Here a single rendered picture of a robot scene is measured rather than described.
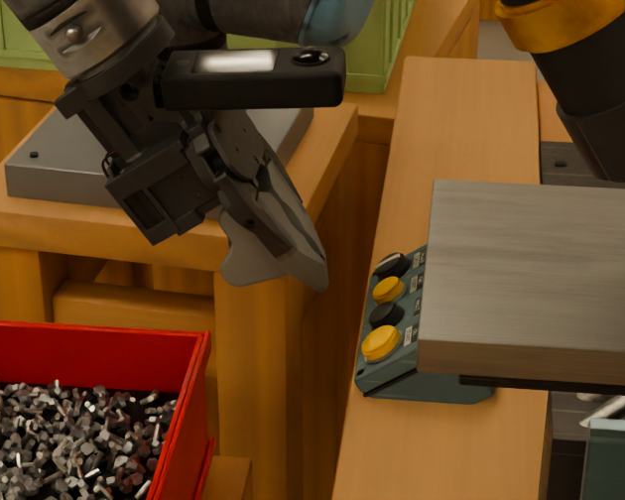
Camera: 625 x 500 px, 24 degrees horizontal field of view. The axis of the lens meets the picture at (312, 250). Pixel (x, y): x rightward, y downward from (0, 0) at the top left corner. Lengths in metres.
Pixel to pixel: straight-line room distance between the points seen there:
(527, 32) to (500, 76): 1.07
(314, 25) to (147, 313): 0.33
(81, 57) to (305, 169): 0.56
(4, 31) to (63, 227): 0.53
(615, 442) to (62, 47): 0.41
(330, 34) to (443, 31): 0.66
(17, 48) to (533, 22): 1.44
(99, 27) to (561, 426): 0.36
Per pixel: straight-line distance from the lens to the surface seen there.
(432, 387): 1.00
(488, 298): 0.68
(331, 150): 1.46
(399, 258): 1.09
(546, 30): 0.44
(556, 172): 1.32
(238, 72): 0.91
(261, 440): 1.43
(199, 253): 1.32
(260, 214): 0.92
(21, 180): 1.38
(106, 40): 0.89
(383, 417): 0.99
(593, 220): 0.75
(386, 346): 0.99
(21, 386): 1.07
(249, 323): 1.35
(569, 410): 0.82
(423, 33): 1.93
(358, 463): 0.95
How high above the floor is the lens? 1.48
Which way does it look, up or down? 30 degrees down
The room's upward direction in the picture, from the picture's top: straight up
